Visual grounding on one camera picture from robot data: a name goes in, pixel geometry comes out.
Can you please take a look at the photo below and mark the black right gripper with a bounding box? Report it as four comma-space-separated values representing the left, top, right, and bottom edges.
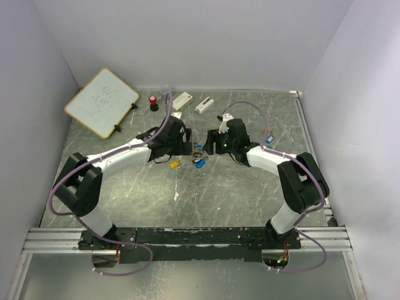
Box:
203, 128, 236, 155

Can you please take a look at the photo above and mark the yellow key tag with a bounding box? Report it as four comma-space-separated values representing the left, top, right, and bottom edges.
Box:
169, 161, 180, 169

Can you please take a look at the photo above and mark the light blue key tag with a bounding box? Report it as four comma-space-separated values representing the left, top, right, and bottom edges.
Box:
266, 135, 274, 144

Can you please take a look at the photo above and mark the orange carabiner keyring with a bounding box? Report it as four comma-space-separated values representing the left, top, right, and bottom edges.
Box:
261, 130, 274, 136

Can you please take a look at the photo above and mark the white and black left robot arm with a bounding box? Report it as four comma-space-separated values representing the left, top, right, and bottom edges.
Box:
53, 116, 192, 249

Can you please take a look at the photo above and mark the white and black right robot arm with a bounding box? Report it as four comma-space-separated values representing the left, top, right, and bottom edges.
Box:
203, 114, 330, 249

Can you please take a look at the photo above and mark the white rectangular device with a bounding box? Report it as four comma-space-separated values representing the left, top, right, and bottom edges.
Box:
195, 97, 214, 114

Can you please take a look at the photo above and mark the white and red cardboard box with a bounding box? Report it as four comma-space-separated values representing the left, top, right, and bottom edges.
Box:
172, 92, 193, 111

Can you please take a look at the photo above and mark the red and black stamp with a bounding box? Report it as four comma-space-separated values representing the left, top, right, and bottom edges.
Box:
149, 96, 159, 112

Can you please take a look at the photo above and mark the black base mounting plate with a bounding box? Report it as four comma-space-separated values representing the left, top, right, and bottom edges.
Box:
78, 227, 301, 264

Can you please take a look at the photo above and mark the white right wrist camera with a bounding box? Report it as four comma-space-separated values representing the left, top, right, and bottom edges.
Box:
217, 113, 234, 134

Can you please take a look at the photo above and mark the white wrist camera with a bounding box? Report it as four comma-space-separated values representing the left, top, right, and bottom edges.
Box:
217, 113, 234, 134
171, 112, 182, 119

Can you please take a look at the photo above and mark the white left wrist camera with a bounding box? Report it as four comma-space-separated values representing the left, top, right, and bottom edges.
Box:
171, 112, 182, 119

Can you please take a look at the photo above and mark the white board with wooden frame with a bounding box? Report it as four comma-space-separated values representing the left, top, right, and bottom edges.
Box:
64, 67, 139, 139

